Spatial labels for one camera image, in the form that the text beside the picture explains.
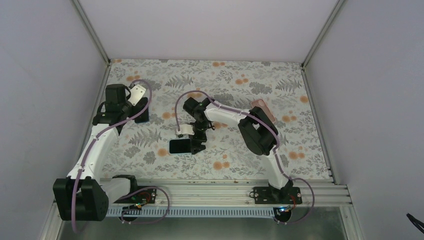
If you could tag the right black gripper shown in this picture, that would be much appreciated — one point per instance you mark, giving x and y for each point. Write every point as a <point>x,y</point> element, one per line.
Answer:
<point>199,145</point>

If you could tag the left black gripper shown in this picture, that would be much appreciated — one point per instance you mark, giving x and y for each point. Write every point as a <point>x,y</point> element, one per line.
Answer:
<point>139,108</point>

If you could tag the pink phone case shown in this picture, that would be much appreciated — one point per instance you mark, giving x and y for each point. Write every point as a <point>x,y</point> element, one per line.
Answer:
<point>263,105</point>

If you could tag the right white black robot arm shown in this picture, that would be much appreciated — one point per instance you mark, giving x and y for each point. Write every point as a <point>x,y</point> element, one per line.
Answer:
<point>258,132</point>

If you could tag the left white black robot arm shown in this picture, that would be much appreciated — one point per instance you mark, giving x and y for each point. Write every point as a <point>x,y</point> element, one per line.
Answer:
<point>80,196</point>

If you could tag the floral patterned table mat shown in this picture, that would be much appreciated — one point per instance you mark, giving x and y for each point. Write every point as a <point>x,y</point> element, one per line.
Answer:
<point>142,149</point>

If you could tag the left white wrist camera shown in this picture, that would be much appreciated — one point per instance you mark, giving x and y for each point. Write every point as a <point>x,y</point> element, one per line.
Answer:
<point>137,92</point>

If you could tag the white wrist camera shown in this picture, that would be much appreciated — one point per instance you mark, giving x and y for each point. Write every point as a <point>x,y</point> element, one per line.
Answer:
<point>184,129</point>
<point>137,92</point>

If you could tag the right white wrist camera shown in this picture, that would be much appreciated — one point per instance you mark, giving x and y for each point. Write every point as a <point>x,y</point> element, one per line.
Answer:
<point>184,129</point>

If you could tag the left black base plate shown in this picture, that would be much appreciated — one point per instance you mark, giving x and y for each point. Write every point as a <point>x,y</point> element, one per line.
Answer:
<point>147,196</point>

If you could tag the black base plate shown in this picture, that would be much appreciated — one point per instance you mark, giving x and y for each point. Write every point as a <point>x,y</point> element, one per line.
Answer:
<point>267,195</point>
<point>147,196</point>

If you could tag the white slotted cable duct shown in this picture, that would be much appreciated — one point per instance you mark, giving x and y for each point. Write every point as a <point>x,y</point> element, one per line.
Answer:
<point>202,212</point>

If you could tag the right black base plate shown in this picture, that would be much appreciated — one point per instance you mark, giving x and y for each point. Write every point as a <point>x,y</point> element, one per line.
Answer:
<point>267,195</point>

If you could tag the aluminium rail frame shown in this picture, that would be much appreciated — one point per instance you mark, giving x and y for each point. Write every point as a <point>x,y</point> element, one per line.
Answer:
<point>326,213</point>

